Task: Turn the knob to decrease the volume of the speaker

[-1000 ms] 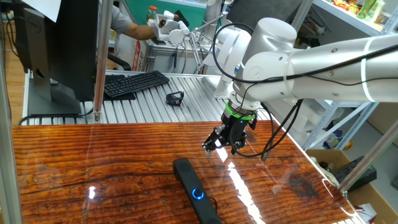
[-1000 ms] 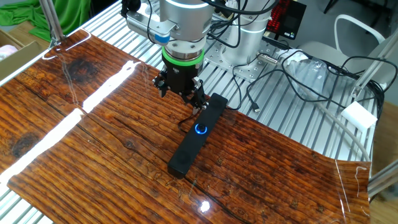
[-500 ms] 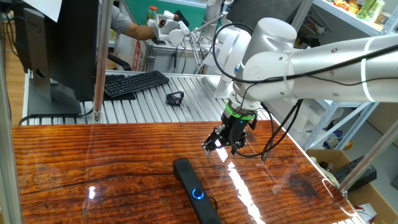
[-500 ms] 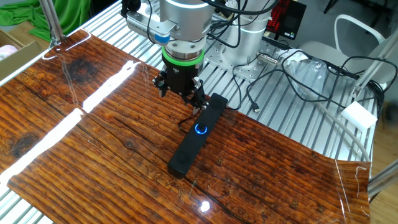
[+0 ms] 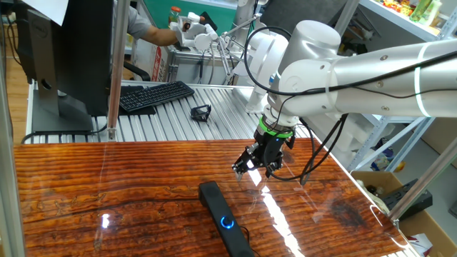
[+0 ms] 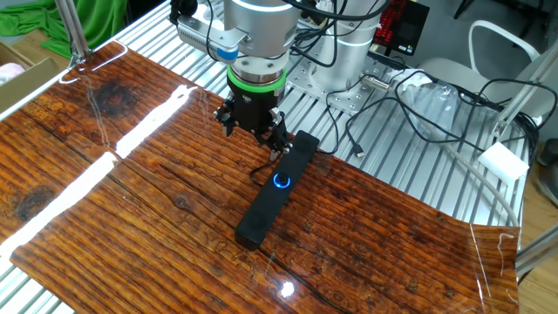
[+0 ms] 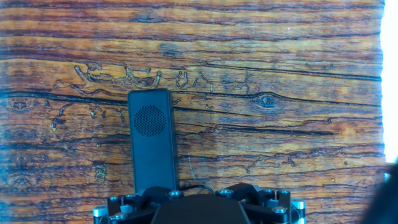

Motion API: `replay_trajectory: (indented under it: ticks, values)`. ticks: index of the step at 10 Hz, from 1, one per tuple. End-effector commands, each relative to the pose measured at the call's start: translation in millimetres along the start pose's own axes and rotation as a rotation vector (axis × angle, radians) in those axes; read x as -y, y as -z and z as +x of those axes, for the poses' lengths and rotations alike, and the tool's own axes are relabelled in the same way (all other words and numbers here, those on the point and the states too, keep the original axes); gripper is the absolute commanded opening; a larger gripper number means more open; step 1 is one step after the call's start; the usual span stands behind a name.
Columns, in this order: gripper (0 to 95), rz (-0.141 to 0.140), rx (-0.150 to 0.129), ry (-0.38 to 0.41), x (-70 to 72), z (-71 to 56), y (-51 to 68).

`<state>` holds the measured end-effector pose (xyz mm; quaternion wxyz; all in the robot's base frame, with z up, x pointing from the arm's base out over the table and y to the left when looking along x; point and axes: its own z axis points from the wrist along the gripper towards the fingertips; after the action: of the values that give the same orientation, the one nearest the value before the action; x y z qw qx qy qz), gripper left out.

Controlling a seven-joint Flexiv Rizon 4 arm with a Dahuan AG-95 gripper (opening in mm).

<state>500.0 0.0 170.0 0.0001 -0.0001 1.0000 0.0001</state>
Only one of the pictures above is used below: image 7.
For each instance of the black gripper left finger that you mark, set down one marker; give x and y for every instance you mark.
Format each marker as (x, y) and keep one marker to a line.
(130, 208)

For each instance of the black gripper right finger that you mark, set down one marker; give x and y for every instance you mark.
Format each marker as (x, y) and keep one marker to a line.
(273, 208)

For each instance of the black power strip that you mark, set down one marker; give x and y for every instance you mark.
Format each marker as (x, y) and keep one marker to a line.
(152, 155)

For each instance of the wood-grain vinyl table mat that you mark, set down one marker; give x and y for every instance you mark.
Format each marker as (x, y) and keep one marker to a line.
(248, 93)

